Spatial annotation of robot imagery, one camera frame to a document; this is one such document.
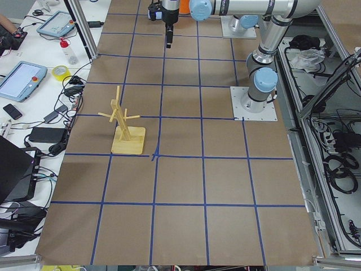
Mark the crumpled white cloth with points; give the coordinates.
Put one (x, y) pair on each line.
(308, 60)

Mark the upper blue teach pendant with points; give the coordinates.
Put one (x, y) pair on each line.
(58, 25)

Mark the yellow tape roll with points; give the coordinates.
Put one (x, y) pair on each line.
(61, 73)

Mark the clear bottle red cap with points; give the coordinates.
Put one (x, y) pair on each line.
(68, 52)

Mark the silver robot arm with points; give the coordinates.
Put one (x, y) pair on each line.
(202, 10)
(263, 79)

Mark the black laptop computer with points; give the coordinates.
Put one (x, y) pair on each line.
(18, 169)

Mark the orange can container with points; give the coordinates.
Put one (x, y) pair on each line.
(184, 8)

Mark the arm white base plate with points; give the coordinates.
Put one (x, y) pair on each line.
(246, 109)
(242, 27)

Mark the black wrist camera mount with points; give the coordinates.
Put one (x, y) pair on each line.
(154, 10)

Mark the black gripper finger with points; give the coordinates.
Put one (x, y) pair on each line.
(169, 35)

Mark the black smartphone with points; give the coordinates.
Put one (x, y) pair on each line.
(12, 111)

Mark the lower blue teach pendant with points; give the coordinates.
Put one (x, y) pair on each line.
(22, 81)

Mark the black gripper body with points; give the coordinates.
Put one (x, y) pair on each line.
(170, 16)

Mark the black power brick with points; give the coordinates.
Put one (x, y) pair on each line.
(47, 135)

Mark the blue teach pendant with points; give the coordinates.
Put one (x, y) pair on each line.
(22, 81)
(58, 25)

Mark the black scissors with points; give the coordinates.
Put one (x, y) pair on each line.
(38, 12)

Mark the aluminium frame post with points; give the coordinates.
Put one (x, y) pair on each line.
(76, 12)

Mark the wooden cup tree stand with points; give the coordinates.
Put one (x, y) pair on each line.
(127, 139)

